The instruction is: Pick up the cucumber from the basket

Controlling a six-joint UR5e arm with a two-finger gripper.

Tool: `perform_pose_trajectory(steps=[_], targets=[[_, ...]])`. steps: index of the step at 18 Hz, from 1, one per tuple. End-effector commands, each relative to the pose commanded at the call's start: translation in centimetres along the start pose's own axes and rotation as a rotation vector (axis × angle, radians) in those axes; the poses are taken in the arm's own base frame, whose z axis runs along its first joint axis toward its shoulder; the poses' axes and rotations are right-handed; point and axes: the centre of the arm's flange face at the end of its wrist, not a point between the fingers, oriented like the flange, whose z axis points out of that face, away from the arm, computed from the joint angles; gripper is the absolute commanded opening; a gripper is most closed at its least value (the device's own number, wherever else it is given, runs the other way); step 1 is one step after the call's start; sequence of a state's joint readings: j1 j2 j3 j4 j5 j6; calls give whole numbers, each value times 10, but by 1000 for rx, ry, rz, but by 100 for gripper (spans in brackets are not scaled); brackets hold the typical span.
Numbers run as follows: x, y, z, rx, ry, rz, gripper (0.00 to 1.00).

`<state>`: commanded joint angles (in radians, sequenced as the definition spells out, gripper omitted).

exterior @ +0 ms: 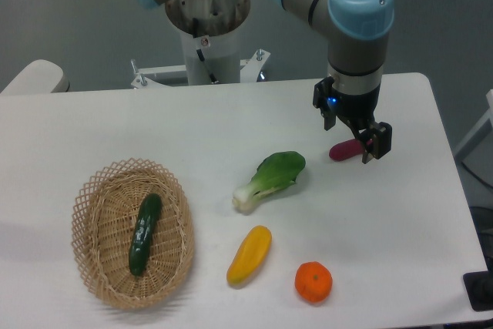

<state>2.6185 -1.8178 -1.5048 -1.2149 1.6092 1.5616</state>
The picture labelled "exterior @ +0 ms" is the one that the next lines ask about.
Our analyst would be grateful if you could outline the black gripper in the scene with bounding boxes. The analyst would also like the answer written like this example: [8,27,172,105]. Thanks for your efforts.
[313,76,392,164]

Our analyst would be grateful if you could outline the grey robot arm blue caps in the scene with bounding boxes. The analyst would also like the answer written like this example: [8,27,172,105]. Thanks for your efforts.
[138,0,394,162]

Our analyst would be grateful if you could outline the green cucumber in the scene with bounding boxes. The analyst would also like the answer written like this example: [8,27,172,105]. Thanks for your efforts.
[128,193,163,277]

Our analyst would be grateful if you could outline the woven wicker basket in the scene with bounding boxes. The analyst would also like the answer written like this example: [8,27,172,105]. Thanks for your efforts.
[71,158,194,310]

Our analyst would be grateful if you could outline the purple sweet potato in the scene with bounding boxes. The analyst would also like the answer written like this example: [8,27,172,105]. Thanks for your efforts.
[328,139,364,162]

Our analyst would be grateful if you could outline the green bok choy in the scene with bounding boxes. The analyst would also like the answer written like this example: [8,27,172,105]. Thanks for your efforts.
[232,151,306,214]

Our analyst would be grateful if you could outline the orange tangerine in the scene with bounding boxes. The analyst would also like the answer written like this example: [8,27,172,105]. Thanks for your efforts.
[294,261,333,304]

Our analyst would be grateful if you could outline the black device at table edge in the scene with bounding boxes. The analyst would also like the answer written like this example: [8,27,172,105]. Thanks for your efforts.
[463,271,492,312]

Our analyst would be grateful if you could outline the white chair armrest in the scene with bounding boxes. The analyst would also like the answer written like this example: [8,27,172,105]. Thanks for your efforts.
[1,59,70,96]

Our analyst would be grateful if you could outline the black cable on pedestal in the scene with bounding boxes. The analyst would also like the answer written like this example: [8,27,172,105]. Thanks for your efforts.
[195,47,220,85]

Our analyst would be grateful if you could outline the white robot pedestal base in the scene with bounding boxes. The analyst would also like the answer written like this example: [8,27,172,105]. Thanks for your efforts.
[131,0,270,89]

